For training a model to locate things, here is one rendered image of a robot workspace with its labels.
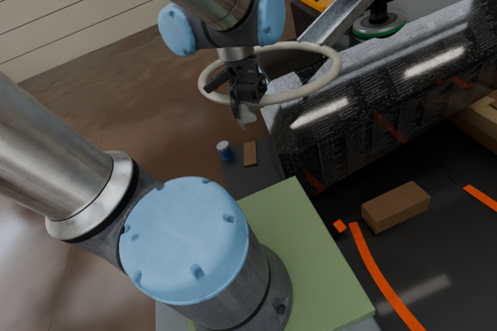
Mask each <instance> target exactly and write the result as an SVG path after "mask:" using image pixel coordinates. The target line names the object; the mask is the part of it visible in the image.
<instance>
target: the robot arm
mask: <svg viewBox="0 0 497 331"><path fill-rule="evenodd" d="M170 1H171V2H173V3H169V4H167V6H166V7H164V8H163V9H162V10H161V11H160V12H159V15H158V28H159V31H160V34H161V36H162V37H163V40H164V42H165V43H166V45H167V46H168V48H170V50H171V51H173V52H174V53H175V54H177V55H179V56H182V57H187V56H190V55H194V54H195V52H196V51H198V50H201V49H217V54H218V57H219V59H220V60H221V61H224V64H225V66H227V67H226V68H225V69H224V70H222V71H221V72H219V73H218V74H217V75H215V76H214V77H213V78H210V79H208V80H207V82H206V85H205V86H204V87H203V89H204V90H205V91H206V93H207V94H209V93H211V92H213V91H215V90H217V89H218V88H219V86H221V85H222V84H224V83H225V82H226V81H228V80H229V79H230V80H229V97H230V104H231V110H232V112H233V115H234V118H235V119H236V120H237V122H238V123H239V125H240V126H241V128H242V129H243V131H247V130H246V123H253V122H255V121H256V120H257V117H256V115H254V110H256V109H261V108H264V107H265V106H254V107H248V106H247V104H246V103H240V100H241V101H247V102H251V103H260V100H261V99H262V97H263V96H264V94H265V93H266V91H268V88H267V83H266V76H265V73H261V72H259V68H258V64H257V62H258V61H259V59H260V57H259V54H253V52H254V47H255V46H261V47H264V46H267V45H273V44H276V43H277V42H278V41H279V40H280V37H281V35H282V34H283V30H284V25H285V0H170ZM0 196H2V197H5V198H7V199H9V200H12V201H14V202H16V203H18V204H20V205H23V206H24V207H26V208H29V209H31V210H33V211H36V212H38V213H40V214H42V215H45V224H46V228H47V232H48V233H49V234H50V235H51V236H52V237H54V238H56V239H59V240H61V241H63V242H66V243H68V244H70V245H74V246H76V247H78V248H81V249H83V250H86V251H89V252H90V253H94V254H95V255H97V256H100V257H101V258H103V259H105V260H107V261H108V262H109V263H111V264H112V265H114V266H115V267H116V268H118V269H119V270H120V271H121V272H123V273H125V274H126V275H127V276H128V277H130V279H131V280H132V281H133V283H134V284H135V285H136V286H137V287H138V288H139V289H140V290H141V291H142V292H143V293H145V294H146V295H148V296H149V297H151V298H153V299H154V300H157V301H160V302H162V303H164V304H165V305H167V306H169V307H171V308H172V309H173V310H176V311H177V312H179V313H180V314H182V315H184V316H186V317H187V318H189V319H191V320H192V321H193V323H194V326H195V329H196V330H197V331H283V330H284V329H285V327H286V324H287V323H288V320H289V317H290V314H291V308H292V301H293V291H292V285H291V279H290V276H289V274H288V271H287V270H286V268H285V265H284V264H283V262H282V260H281V259H280V257H279V256H278V255H277V254H276V253H275V252H274V251H273V250H272V249H270V248H268V247H267V246H265V245H263V244H261V243H259V241H258V240H257V237H256V236H255V235H254V232H253V230H252V229H251V227H250V225H249V224H248V222H247V220H246V218H245V215H244V213H243V211H242V209H241V208H240V206H239V205H238V204H237V202H236V201H235V200H234V198H233V197H231V196H230V195H229V193H228V192H227V191H226V190H225V189H224V188H223V187H222V186H221V185H219V184H217V183H216V182H212V181H210V180H208V179H206V178H203V177H180V178H177V179H173V180H170V181H168V182H164V181H161V180H159V179H157V178H156V177H154V176H152V175H151V174H150V173H149V172H148V171H147V170H145V169H144V168H143V167H142V166H141V165H139V164H138V163H137V162H136V161H134V160H133V159H132V158H131V157H130V156H129V155H128V154H126V153H125V152H122V151H104V152H102V150H100V149H99V148H98V147H97V146H95V145H94V144H93V143H91V142H90V141H88V139H86V138H85V137H84V136H83V135H81V134H80V133H79V132H77V131H76V130H74V128H73V127H71V126H70V125H69V124H67V123H66V122H65V121H63V120H62V119H61V118H60V117H59V116H57V115H56V114H55V113H53V112H52V111H51V110H49V109H48V108H47V107H46V106H45V105H43V104H42V103H41V102H39V101H38V100H36V99H35V98H34V97H33V96H32V95H31V94H29V93H28V92H27V91H25V90H24V89H22V88H21V87H20V86H19V85H18V84H17V83H15V82H14V81H13V80H11V79H10V78H9V77H7V76H6V75H5V74H4V73H3V72H1V71H0Z"/></svg>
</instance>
